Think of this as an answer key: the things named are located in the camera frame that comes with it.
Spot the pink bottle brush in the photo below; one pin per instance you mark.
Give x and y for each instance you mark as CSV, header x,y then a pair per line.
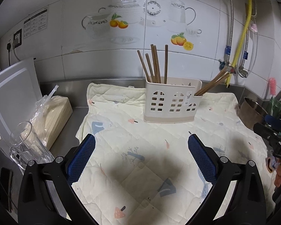
x,y
272,86

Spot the green glass jar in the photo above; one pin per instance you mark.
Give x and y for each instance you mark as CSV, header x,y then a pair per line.
x,y
274,107

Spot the white plastic cutting board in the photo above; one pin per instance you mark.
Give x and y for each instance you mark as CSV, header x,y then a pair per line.
x,y
19,91

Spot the white instruction wall sticker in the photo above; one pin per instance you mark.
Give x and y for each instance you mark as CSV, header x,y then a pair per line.
x,y
36,23

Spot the clear glass mug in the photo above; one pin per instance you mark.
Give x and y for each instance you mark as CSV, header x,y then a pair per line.
x,y
26,146

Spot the white quilted patterned mat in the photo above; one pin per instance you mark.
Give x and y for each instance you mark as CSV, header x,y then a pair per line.
x,y
143,173

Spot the wooden chopstick pair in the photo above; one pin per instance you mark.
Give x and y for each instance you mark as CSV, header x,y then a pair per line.
x,y
157,64

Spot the stainless steel pot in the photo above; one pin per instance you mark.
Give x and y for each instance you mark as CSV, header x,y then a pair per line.
x,y
251,113

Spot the bagged cream tissue pack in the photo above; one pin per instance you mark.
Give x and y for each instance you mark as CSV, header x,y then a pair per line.
x,y
49,117

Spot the black wall power socket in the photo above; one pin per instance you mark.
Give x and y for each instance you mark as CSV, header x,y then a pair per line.
x,y
17,40

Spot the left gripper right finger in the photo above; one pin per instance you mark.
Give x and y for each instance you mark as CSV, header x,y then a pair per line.
x,y
247,204

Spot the wooden chopstick curved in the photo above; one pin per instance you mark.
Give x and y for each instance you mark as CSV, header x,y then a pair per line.
x,y
222,75
143,66

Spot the chrome angle valve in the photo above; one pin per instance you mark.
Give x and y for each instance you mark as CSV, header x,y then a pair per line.
x,y
242,72

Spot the blue red water valve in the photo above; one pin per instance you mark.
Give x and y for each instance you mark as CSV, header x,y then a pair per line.
x,y
226,67

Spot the blue knitted cloth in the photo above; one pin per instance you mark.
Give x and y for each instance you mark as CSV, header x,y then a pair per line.
x,y
274,164

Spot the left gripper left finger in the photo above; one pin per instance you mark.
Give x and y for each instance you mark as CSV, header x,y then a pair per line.
x,y
36,206

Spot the cream plastic utensil holder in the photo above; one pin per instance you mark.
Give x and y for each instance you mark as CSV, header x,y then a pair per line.
x,y
173,102

